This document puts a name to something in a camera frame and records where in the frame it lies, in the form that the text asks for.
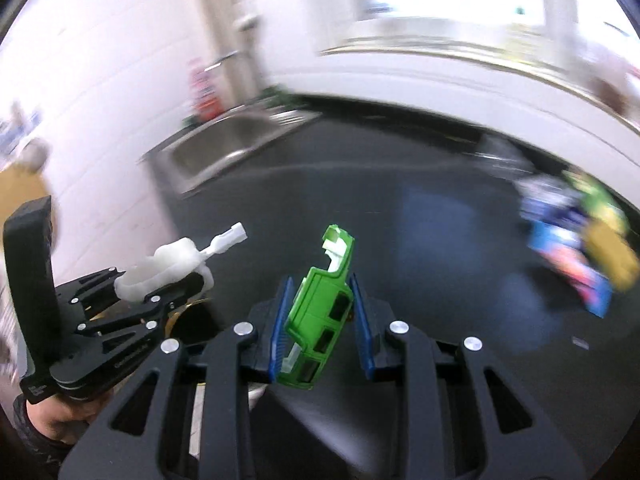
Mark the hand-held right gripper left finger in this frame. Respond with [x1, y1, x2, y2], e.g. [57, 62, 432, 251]
[59, 275, 296, 480]

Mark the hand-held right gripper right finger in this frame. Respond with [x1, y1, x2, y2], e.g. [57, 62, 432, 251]
[348, 272, 587, 480]

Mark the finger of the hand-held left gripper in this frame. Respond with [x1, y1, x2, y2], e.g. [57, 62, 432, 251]
[54, 267, 127, 323]
[75, 276, 207, 347]

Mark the green toy car shell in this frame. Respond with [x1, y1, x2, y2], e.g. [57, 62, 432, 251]
[276, 224, 359, 390]

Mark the white plastic toy part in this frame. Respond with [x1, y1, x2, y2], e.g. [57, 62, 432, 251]
[113, 222, 250, 307]

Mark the blue snack packet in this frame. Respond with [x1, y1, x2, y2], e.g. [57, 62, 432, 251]
[529, 219, 615, 319]

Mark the person's left forearm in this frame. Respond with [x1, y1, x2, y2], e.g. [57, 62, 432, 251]
[0, 392, 71, 480]

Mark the person's left hand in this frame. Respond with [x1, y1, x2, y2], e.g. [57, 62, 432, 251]
[24, 391, 110, 446]

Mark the round wooden board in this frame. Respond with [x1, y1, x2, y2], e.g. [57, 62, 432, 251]
[0, 164, 54, 223]

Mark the grey hanging utensil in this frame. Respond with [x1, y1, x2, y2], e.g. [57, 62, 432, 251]
[19, 136, 52, 172]

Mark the steel sink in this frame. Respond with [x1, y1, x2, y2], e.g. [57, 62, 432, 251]
[148, 109, 322, 197]

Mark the red and pink bottle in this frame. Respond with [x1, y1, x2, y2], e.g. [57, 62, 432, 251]
[188, 56, 219, 122]

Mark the dark green cloth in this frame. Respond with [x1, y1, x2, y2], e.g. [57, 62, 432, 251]
[256, 85, 307, 112]

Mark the yellow snack packet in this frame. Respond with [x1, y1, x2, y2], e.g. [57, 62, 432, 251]
[581, 220, 640, 292]

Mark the chrome faucet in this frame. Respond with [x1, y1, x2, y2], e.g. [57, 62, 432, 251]
[206, 49, 252, 70]

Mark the blue wall sticker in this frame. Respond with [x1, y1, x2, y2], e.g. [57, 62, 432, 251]
[0, 102, 43, 153]

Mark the white wall pipe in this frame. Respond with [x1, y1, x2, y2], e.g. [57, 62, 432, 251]
[197, 0, 263, 103]

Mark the window frame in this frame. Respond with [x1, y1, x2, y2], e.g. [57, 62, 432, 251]
[318, 0, 640, 133]

